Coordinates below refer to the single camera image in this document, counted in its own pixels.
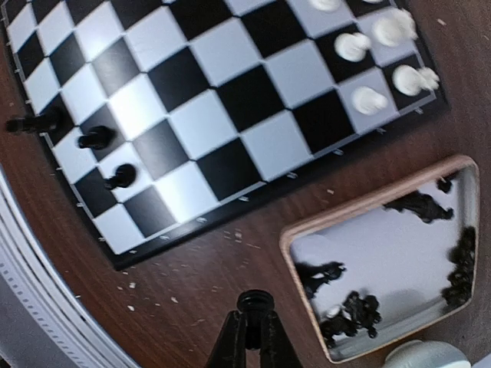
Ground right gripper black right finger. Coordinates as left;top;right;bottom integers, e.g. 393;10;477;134
260;310;302;368

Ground white ceramic bowl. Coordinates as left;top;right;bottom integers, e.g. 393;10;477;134
382;340;472;368

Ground black chess pawn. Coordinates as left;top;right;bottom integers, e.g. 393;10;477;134
77;126;115;150
237;289;275;350
104;163;137;190

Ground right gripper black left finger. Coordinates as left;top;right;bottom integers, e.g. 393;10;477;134
205;310;246;368

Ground wooden rimmed metal tray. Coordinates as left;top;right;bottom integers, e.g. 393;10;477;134
279;155;479;364

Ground aluminium front rail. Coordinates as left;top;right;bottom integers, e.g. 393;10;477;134
1;172;139;367

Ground black and white chessboard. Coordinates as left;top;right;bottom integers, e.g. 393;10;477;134
1;1;447;270

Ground black chess king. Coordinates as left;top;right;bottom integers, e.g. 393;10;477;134
5;107;64;133

